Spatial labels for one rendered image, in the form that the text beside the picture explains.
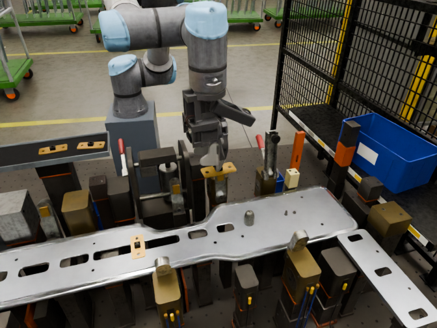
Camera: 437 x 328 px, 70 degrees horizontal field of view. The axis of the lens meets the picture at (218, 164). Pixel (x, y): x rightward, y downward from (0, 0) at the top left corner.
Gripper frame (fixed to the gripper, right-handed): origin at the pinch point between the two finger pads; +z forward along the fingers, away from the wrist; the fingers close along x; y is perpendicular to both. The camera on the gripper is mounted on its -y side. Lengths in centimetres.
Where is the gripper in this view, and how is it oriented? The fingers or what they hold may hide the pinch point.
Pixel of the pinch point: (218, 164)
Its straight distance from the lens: 76.3
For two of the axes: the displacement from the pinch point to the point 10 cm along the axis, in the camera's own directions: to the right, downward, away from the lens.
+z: 0.1, 8.0, 6.0
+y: -9.3, 2.3, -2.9
